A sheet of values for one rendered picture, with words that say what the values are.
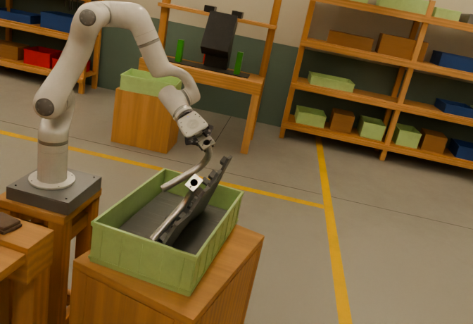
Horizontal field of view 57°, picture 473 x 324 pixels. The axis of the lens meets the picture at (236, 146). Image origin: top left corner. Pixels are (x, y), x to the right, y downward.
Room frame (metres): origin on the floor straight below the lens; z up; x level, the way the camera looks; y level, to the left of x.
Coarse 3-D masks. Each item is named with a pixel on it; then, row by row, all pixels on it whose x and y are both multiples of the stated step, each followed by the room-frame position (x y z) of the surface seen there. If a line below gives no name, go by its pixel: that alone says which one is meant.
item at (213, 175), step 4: (212, 172) 1.59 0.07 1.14; (216, 172) 1.59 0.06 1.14; (220, 172) 1.59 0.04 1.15; (208, 176) 1.59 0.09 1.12; (212, 176) 1.58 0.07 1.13; (216, 176) 1.57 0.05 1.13; (212, 180) 1.57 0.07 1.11; (212, 184) 1.57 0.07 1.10; (192, 204) 1.48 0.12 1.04; (200, 204) 1.62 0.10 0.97; (196, 208) 1.59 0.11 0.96; (192, 216) 1.63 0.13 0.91; (176, 220) 1.54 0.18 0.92; (168, 228) 1.49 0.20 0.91; (168, 232) 1.49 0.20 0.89
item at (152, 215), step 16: (160, 192) 1.90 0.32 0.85; (144, 208) 1.71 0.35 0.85; (160, 208) 1.74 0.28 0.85; (208, 208) 1.83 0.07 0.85; (128, 224) 1.56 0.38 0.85; (144, 224) 1.59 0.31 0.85; (160, 224) 1.61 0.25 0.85; (192, 224) 1.66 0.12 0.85; (208, 224) 1.69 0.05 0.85; (176, 240) 1.51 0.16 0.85; (192, 240) 1.54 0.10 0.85
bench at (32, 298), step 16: (0, 256) 1.17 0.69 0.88; (16, 256) 1.18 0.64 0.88; (0, 272) 1.10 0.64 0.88; (48, 272) 1.33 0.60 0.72; (16, 288) 1.26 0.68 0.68; (32, 288) 1.25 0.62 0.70; (48, 288) 1.33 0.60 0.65; (16, 304) 1.26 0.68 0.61; (32, 304) 1.25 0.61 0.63; (16, 320) 1.26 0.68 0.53; (32, 320) 1.25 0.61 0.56
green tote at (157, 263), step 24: (144, 192) 1.74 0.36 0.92; (216, 192) 1.88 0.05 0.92; (240, 192) 1.85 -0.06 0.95; (120, 216) 1.54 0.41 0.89; (96, 240) 1.35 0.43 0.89; (120, 240) 1.33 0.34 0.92; (144, 240) 1.30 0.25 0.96; (216, 240) 1.50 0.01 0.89; (120, 264) 1.32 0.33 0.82; (144, 264) 1.30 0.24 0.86; (168, 264) 1.28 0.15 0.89; (192, 264) 1.27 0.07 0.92; (168, 288) 1.28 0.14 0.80; (192, 288) 1.28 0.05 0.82
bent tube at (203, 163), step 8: (208, 136) 1.59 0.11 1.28; (200, 144) 1.56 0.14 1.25; (208, 144) 1.56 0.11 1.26; (208, 152) 1.59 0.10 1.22; (208, 160) 1.62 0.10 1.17; (192, 168) 1.62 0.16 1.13; (200, 168) 1.62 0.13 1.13; (184, 176) 1.59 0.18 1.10; (168, 184) 1.56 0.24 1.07; (176, 184) 1.57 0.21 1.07
